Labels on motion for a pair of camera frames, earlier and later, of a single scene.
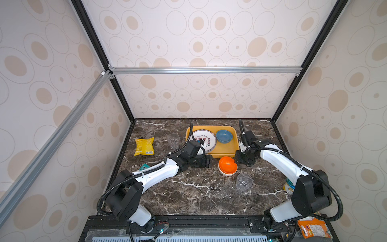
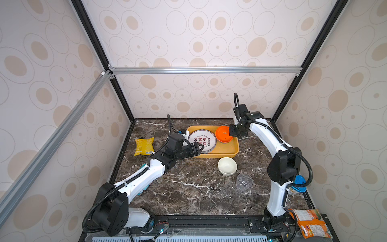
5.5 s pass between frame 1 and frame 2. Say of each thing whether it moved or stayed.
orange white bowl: moved
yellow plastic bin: stayed
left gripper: moved
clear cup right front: stayed
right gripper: moved
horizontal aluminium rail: stayed
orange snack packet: stayed
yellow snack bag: stayed
